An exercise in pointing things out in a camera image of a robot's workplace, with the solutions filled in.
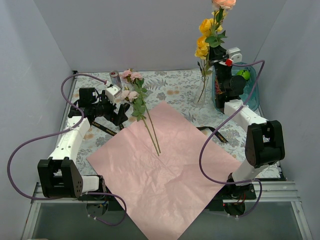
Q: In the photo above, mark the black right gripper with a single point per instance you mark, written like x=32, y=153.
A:
x=217, y=58

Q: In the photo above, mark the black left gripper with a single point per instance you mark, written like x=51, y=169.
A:
x=115, y=115

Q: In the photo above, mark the yellow flower stem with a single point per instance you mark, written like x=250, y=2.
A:
x=203, y=48

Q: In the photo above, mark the orange-pink flower stem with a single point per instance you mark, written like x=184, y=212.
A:
x=220, y=10

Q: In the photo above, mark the pink and purple wrapping paper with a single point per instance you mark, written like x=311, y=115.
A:
x=164, y=192

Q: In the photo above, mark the black ribbon gold lettering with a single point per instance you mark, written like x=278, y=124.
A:
x=220, y=137

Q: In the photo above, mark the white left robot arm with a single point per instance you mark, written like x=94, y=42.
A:
x=58, y=174

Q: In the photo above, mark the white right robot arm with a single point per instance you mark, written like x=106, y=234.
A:
x=264, y=144

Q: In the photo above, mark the clear glass vase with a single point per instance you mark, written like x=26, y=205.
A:
x=200, y=94

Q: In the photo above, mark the light pink flower stem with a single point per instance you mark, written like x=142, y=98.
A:
x=141, y=112

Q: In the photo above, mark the pale pink flower stem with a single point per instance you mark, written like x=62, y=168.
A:
x=134, y=78

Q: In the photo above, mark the red grape bunch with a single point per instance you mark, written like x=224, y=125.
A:
x=217, y=87

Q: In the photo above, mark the green ball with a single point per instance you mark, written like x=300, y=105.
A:
x=244, y=73

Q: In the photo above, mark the silver drink can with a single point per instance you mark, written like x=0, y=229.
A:
x=115, y=78

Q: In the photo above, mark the floral tablecloth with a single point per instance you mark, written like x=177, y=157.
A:
x=177, y=88

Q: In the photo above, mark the teal plastic tray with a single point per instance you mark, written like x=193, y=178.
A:
x=239, y=88

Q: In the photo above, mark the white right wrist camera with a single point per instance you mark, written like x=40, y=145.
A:
x=234, y=56

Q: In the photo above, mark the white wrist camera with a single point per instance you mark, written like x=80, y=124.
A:
x=112, y=92
x=234, y=56

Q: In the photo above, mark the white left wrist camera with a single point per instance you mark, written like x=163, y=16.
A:
x=112, y=92

